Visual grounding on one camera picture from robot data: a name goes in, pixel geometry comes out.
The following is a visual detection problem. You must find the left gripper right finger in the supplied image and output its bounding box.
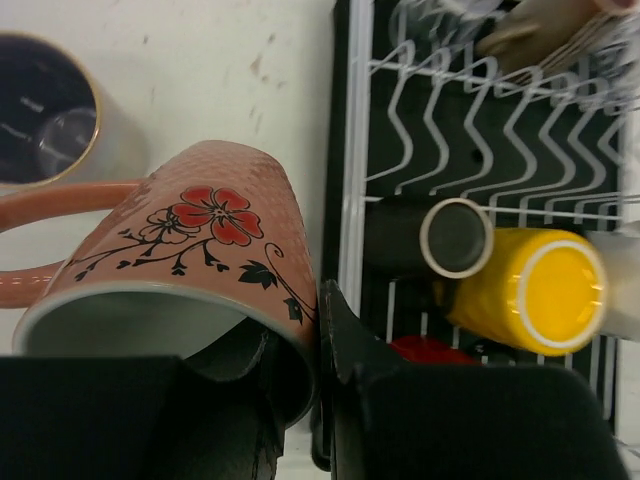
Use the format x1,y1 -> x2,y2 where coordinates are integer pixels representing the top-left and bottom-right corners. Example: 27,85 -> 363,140
317,280 -> 629,479

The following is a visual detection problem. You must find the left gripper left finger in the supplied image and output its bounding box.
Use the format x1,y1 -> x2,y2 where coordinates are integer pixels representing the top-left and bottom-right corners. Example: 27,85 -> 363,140
1,333 -> 284,479

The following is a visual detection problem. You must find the red mug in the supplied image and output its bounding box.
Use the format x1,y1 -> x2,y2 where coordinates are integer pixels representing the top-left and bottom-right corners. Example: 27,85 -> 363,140
389,335 -> 480,365

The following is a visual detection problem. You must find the black tumbler cup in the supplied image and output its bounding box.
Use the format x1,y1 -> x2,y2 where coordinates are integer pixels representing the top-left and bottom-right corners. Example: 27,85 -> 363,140
363,195 -> 494,280

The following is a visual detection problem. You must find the pink floral mug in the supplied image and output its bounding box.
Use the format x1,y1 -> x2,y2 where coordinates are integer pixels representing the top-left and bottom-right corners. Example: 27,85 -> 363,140
1,140 -> 317,425

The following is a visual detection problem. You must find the yellow mug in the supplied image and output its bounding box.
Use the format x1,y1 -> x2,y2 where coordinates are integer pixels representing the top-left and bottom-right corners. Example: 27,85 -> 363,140
434,228 -> 608,356

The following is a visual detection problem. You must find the light pink mug dark interior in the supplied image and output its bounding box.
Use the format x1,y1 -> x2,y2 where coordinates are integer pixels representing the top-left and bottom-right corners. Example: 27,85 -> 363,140
0,32 -> 149,199

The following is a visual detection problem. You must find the white faceted mug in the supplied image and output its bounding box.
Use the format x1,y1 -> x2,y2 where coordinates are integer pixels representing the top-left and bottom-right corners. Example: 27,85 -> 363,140
587,221 -> 640,342

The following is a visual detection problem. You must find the black drip tray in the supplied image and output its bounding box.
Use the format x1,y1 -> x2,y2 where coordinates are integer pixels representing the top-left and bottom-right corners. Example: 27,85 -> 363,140
309,0 -> 631,474

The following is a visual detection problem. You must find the left clear drinking glass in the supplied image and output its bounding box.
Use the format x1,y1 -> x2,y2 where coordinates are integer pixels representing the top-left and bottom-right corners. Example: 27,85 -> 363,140
388,0 -> 501,50

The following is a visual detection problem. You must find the brown striped mug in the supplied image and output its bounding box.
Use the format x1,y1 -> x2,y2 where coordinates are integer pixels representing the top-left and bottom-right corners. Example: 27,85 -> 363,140
475,0 -> 639,85

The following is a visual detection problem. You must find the white wire dish rack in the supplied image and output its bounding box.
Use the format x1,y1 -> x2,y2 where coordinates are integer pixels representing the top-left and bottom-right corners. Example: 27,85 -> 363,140
323,1 -> 639,361

